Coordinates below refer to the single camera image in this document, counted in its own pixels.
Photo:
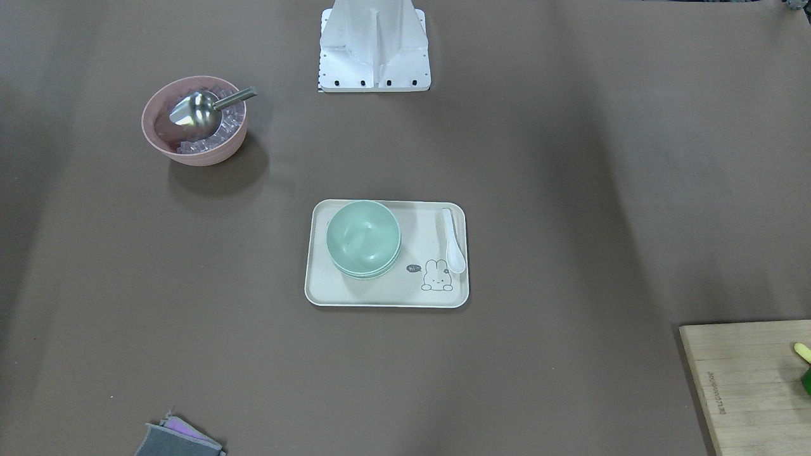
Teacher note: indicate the green bowl robot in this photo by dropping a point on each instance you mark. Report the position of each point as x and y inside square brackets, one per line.
[363, 235]
[392, 260]

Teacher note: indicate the cream rabbit tray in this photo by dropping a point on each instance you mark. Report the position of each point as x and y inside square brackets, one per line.
[420, 278]

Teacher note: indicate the white ceramic spoon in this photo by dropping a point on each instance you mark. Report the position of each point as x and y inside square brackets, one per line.
[454, 256]

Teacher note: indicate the green bowl on tray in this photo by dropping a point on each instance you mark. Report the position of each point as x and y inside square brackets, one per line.
[366, 275]

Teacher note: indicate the clear ice cubes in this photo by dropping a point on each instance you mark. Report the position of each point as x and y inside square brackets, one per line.
[230, 122]

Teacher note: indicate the pink bowl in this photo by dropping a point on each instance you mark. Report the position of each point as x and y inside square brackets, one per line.
[154, 121]

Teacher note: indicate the metal scoop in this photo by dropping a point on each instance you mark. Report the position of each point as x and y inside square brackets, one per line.
[196, 113]

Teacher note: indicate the purple cloth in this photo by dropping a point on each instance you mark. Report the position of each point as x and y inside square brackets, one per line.
[183, 427]

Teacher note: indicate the grey cloth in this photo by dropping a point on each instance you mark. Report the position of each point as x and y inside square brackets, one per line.
[161, 440]

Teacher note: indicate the wooden cutting board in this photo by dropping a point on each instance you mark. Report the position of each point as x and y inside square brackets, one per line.
[747, 378]

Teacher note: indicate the yellow plastic knife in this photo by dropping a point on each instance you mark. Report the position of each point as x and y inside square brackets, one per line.
[803, 351]

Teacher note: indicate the green lime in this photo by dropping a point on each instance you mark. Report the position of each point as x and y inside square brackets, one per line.
[805, 381]

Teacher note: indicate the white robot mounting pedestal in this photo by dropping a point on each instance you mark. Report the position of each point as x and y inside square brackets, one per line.
[373, 46]

